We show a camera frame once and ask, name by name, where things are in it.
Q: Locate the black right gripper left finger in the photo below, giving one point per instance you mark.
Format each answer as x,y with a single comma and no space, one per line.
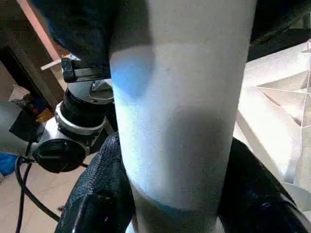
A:
97,199

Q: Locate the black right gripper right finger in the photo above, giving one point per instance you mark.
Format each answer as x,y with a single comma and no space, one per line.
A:
255,206

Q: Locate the white plastic table top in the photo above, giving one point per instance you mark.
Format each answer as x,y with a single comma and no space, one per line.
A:
279,97

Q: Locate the white plastic table leg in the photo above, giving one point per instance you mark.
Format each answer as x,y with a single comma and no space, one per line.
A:
182,109

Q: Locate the blue floor object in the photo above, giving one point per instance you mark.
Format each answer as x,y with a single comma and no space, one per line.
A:
8,163

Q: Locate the dark blue robot torso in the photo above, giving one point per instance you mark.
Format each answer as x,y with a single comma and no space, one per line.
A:
92,29

